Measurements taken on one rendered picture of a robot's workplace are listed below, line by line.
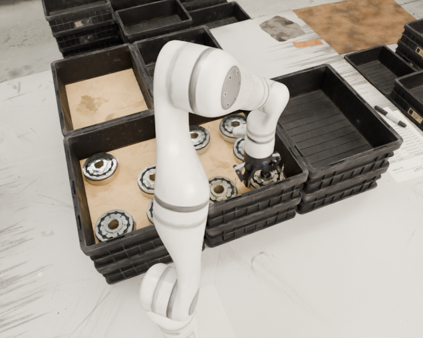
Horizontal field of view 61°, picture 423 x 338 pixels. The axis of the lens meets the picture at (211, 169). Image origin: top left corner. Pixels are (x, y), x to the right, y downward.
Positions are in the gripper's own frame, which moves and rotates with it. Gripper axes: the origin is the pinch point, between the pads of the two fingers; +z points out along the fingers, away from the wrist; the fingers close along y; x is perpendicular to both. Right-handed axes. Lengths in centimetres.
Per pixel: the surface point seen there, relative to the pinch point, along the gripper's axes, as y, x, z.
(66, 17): -44, 173, 28
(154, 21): 7, 161, 36
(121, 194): -37.2, 11.4, 2.4
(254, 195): -5.0, -9.0, -7.2
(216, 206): -15.2, -8.8, -7.6
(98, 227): -44.9, 1.2, -0.3
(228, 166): -4.6, 9.1, 2.3
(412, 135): 67, 6, 15
